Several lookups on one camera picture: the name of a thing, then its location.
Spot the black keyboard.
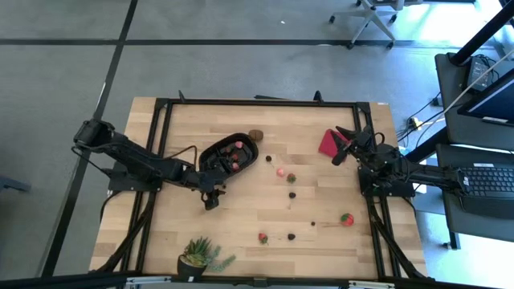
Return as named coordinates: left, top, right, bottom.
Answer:
left=457, top=162, right=514, bottom=220

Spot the black aluminium table frame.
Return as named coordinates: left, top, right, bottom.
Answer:
left=90, top=90, right=435, bottom=282

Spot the desk monitor screen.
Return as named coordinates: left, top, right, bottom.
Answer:
left=457, top=67, right=514, bottom=128

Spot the black camera rig beam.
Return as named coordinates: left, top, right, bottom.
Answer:
left=0, top=271, right=514, bottom=289

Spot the grey floor object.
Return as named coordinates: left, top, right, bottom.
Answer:
left=0, top=175, right=31, bottom=193

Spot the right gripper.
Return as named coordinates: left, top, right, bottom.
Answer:
left=331, top=124, right=386, bottom=167

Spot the black desk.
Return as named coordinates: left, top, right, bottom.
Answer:
left=436, top=143, right=514, bottom=244
left=434, top=51, right=514, bottom=148

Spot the office chair base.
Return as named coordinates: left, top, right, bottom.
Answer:
left=328, top=0, right=425, bottom=51

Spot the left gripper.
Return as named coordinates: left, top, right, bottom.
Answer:
left=186, top=166, right=226, bottom=212

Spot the black diagonal pole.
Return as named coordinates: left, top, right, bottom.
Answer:
left=449, top=0, right=514, bottom=67

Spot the red folded cloth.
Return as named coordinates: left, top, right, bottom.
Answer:
left=318, top=128, right=353, bottom=158

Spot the black plastic compartment container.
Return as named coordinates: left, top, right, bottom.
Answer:
left=198, top=132, right=260, bottom=174

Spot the black diagonal strut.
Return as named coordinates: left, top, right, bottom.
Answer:
left=405, top=128, right=451, bottom=164

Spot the black power adapter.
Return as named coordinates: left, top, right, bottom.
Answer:
left=465, top=55, right=499, bottom=92

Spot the succulent plant black pot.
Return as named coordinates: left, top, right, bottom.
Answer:
left=175, top=236, right=237, bottom=278

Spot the white cable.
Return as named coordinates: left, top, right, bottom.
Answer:
left=441, top=47, right=514, bottom=117

